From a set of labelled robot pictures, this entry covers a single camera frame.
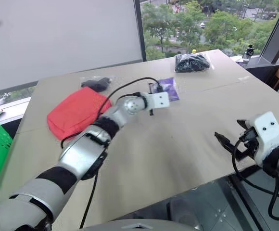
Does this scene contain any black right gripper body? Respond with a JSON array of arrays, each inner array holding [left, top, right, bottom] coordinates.
[[234, 127, 261, 162]]

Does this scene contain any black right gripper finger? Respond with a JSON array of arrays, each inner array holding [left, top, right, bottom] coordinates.
[[236, 118, 252, 131], [214, 131, 237, 154]]

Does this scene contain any purple packet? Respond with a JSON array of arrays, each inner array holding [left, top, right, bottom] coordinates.
[[148, 77, 180, 103]]

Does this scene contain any black item in clear bag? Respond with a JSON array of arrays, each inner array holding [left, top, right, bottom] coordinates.
[[79, 76, 115, 93]]

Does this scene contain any red fabric pouch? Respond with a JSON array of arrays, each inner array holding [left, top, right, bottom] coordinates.
[[47, 87, 113, 141]]

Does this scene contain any grey robot torso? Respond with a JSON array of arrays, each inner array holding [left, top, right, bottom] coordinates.
[[78, 218, 198, 231]]

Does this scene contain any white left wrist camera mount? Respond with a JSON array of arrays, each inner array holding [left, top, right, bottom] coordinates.
[[143, 91, 171, 110]]

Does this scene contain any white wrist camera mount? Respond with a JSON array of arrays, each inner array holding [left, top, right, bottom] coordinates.
[[248, 111, 279, 167], [143, 91, 171, 110]]

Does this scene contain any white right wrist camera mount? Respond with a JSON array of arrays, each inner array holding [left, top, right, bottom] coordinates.
[[248, 111, 279, 167]]

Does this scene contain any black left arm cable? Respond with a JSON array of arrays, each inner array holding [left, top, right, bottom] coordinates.
[[60, 77, 164, 149], [79, 172, 99, 229]]

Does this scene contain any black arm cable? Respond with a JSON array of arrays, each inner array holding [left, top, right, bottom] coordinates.
[[60, 77, 164, 149], [79, 172, 99, 229], [231, 131, 279, 221]]

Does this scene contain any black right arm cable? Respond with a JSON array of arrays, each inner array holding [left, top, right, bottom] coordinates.
[[231, 131, 279, 221]]

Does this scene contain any bag of black cables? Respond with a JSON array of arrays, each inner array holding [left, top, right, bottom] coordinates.
[[173, 53, 215, 74]]

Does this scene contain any dark window frame post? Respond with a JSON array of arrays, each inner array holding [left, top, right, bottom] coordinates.
[[132, 0, 147, 62]]

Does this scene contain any slanted dark window frame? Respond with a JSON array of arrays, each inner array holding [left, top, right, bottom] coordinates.
[[246, 0, 279, 68]]

